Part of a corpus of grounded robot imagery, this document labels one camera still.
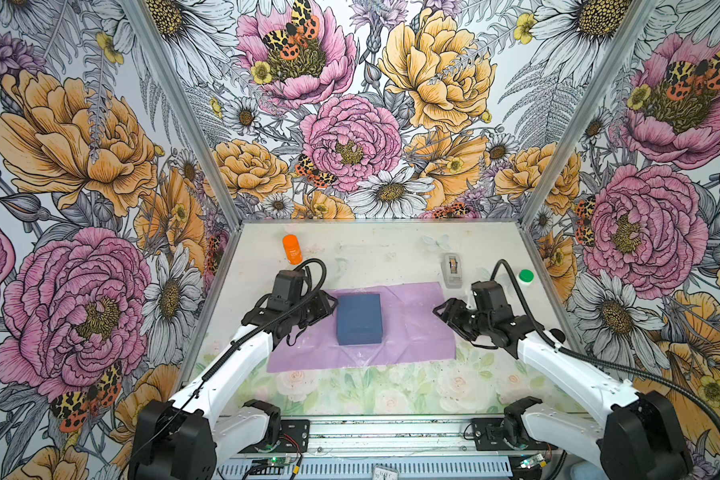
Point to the grey tape dispenser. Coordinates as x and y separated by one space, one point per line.
452 271

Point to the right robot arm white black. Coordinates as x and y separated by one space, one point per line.
627 434

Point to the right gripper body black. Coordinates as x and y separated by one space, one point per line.
468 323

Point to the clear jar dark lid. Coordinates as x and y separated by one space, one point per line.
558 335

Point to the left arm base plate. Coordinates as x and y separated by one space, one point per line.
293 437

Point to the blue-grey cloth pad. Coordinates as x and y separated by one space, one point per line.
586 471

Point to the dark blue gift box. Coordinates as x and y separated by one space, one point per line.
359 320

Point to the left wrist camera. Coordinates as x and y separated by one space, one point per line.
288 285

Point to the white slotted cable duct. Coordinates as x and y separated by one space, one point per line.
475 467

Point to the orange tube bottle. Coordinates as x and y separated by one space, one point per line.
292 249

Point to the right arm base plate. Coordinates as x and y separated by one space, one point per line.
490 434

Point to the white bottle green cap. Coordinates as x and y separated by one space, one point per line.
523 280

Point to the aluminium front rail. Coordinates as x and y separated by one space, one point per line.
387 436

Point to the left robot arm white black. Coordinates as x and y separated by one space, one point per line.
187 436

